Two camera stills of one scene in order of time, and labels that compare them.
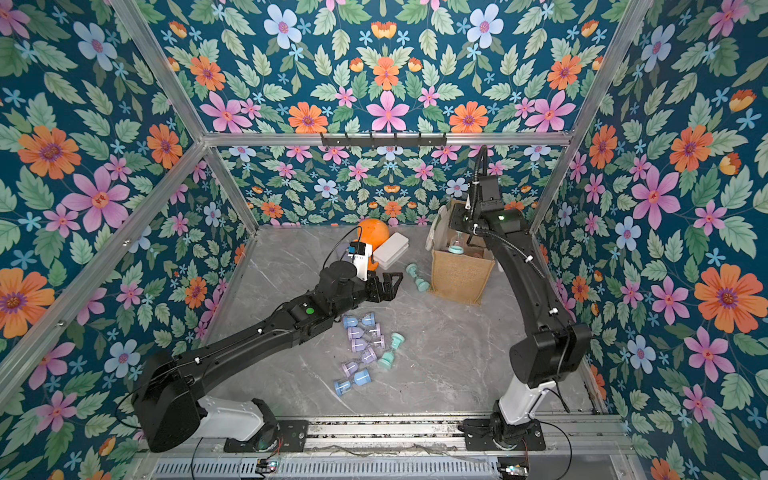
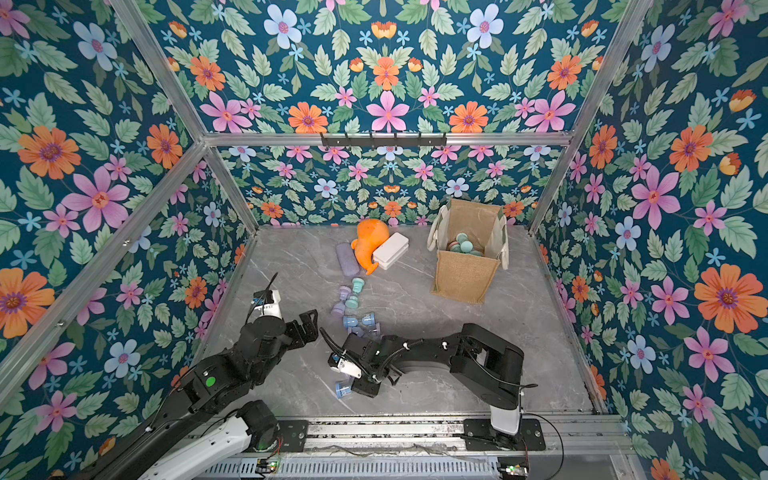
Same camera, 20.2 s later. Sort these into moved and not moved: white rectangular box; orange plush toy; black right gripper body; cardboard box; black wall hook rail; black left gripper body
Moved: black left gripper body; black right gripper body
Not moved: white rectangular box; cardboard box; black wall hook rail; orange plush toy
